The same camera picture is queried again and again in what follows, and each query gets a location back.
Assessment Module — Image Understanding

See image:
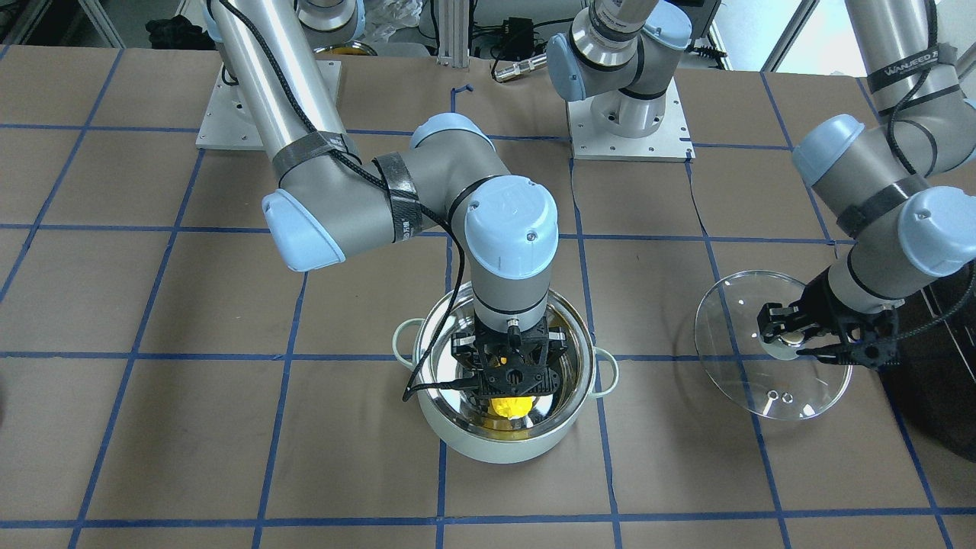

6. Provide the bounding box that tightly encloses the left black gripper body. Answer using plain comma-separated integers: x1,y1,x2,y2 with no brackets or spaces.
798,271,893,341

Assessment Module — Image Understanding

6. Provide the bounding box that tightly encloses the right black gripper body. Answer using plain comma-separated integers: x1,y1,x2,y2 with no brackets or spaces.
451,319,568,393

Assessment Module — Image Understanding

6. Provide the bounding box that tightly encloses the yellow corn cob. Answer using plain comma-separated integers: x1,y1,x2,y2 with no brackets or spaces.
489,396,535,420

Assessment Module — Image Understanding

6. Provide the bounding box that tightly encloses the glass pot lid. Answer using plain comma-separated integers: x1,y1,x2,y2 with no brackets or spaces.
694,270,853,421

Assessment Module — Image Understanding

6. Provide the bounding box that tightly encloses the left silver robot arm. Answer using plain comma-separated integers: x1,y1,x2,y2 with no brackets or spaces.
756,1,975,369

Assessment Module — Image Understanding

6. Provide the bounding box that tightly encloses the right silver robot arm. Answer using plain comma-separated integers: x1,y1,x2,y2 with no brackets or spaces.
205,1,566,400

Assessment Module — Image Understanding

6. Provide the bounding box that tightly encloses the pale green electric pot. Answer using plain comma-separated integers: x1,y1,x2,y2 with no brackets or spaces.
401,284,620,464

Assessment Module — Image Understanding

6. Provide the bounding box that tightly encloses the black appliance at edge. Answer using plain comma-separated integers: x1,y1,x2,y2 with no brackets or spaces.
881,268,975,461

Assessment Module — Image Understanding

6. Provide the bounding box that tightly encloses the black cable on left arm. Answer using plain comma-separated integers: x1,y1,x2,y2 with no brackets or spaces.
888,0,976,340

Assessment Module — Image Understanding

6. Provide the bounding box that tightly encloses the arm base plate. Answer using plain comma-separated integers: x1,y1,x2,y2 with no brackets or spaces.
195,69,268,152
566,80,696,162

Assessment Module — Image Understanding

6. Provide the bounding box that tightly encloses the aluminium frame post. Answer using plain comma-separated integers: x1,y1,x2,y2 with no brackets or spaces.
435,1,474,69

